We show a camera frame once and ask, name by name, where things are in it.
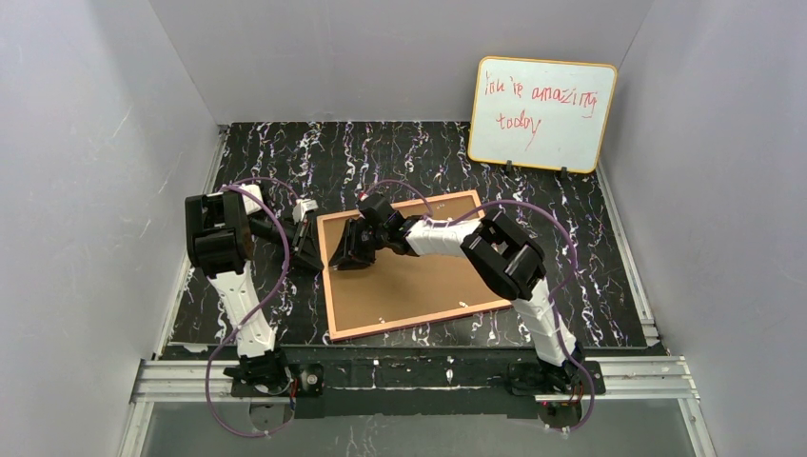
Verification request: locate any pink wooden photo frame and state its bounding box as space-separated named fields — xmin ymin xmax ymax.
xmin=315 ymin=189 xmax=513 ymax=343

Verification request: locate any brown backing board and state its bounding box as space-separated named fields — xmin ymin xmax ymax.
xmin=323 ymin=195 xmax=502 ymax=334

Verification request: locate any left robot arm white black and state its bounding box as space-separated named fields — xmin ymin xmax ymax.
xmin=185 ymin=184 xmax=324 ymax=362

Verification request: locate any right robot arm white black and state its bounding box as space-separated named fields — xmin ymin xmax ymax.
xmin=328 ymin=193 xmax=577 ymax=368

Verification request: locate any whiteboard with red writing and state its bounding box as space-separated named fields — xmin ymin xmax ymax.
xmin=467 ymin=56 xmax=619 ymax=173

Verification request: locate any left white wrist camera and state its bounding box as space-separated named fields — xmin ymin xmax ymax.
xmin=292 ymin=198 xmax=319 ymax=224

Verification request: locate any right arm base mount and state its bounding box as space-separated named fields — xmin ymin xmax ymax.
xmin=504 ymin=362 xmax=606 ymax=401

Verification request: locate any aluminium rail at front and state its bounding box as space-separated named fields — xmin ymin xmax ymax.
xmin=131 ymin=353 xmax=699 ymax=402

